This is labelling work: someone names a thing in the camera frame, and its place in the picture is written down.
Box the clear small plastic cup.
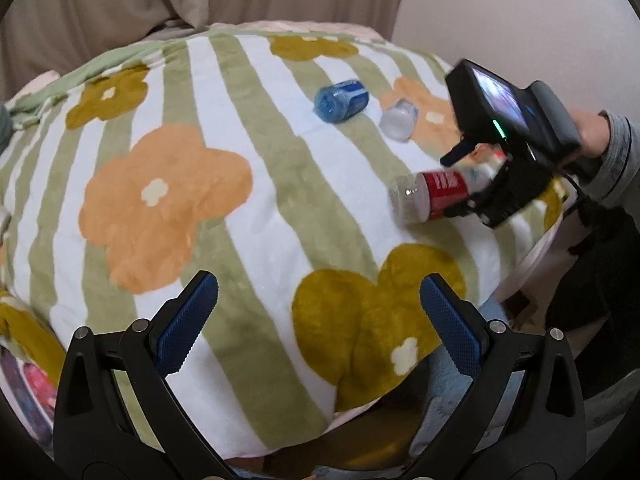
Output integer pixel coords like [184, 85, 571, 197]
[380, 99, 420, 142]

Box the blue fabric at left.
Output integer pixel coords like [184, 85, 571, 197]
[0, 103, 13, 153]

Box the beige curtain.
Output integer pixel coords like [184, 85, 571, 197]
[1, 0, 401, 100]

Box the colourful printed package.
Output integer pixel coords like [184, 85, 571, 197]
[1, 348, 56, 446]

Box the light blue towel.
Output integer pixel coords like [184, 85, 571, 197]
[408, 299, 526, 461]

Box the blue plastic cup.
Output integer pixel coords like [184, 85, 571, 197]
[314, 79, 370, 124]

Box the red labelled plastic cup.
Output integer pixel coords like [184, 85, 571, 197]
[388, 167, 491, 226]

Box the grey sleeved forearm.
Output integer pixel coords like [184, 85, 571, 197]
[585, 110, 640, 223]

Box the floral striped green blanket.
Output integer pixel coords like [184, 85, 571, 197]
[1, 28, 567, 458]

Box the person's right hand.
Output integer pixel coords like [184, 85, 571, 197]
[570, 110, 611, 158]

